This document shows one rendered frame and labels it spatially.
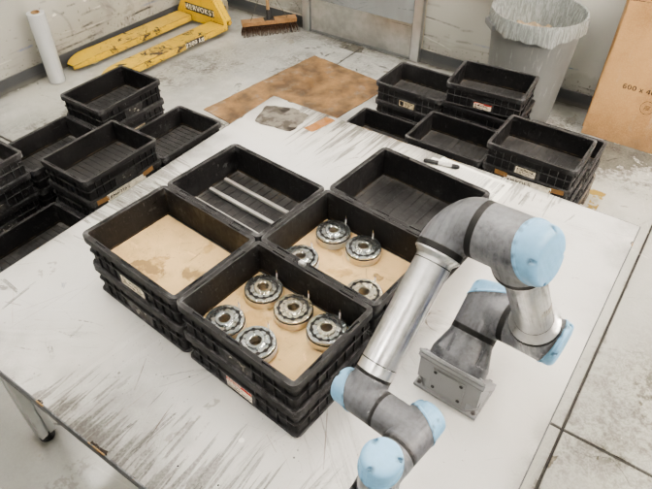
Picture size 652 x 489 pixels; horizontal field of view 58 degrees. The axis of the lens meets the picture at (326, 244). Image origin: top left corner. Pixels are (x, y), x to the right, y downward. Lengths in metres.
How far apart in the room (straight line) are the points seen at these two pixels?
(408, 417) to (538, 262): 0.36
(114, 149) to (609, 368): 2.36
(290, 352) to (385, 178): 0.79
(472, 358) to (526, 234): 0.50
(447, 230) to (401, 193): 0.86
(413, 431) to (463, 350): 0.43
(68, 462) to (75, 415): 0.80
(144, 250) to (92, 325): 0.26
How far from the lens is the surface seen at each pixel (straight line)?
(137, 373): 1.70
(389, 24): 4.79
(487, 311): 1.50
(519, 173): 2.75
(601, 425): 2.57
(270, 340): 1.49
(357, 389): 1.15
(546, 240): 1.08
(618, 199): 3.65
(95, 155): 2.94
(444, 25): 4.60
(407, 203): 1.94
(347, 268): 1.69
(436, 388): 1.57
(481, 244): 1.10
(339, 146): 2.42
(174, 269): 1.75
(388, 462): 1.05
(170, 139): 3.17
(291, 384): 1.32
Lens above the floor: 2.02
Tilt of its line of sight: 42 degrees down
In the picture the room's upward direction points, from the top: straight up
